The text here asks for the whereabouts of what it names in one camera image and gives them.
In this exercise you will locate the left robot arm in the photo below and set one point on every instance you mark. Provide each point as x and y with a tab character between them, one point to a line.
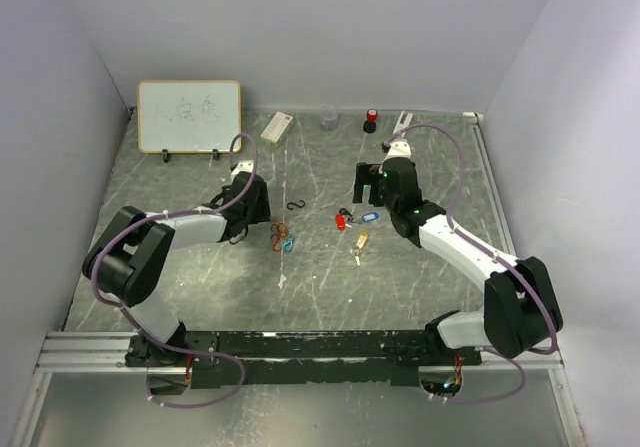
125	264

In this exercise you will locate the orange carabiner clip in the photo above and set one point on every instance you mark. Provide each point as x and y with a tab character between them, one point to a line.
280	229

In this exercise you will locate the red key tag with key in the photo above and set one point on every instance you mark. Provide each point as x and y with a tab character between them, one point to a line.
343	219

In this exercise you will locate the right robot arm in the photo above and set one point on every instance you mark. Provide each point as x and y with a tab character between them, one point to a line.
520	308

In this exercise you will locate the aluminium rail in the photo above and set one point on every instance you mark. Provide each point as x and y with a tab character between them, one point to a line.
108	351
475	120

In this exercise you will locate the white rectangular device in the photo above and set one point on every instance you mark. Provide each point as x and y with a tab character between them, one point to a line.
404	120

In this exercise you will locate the blue white key tag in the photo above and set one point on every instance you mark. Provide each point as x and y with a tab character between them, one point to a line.
366	218

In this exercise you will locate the clear plastic cup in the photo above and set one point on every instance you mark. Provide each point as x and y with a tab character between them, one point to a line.
329	117

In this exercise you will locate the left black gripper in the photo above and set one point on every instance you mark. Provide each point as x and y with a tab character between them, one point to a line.
262	213

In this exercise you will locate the red black stamp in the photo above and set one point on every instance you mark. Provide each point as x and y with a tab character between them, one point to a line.
370	123

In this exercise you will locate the white red cardboard box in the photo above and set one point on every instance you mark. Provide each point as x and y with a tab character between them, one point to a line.
277	128

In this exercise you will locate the red carabiner clip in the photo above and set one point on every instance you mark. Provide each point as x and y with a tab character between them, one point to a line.
277	241

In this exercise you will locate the yellow key tag with key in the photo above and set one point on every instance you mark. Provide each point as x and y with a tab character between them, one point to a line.
359	246

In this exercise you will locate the black S-hook carabiner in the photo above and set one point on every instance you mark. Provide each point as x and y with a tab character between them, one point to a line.
293	205

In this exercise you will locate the white whiteboard wooden frame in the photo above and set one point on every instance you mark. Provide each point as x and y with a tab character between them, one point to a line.
188	116

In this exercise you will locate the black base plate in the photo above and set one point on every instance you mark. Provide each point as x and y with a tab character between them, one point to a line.
210	372

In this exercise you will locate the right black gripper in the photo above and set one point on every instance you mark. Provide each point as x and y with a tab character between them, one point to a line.
366	174

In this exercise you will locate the right side aluminium rail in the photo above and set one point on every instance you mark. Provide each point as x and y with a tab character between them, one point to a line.
475	120

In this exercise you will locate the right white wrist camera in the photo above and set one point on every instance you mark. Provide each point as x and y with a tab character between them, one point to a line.
398	148

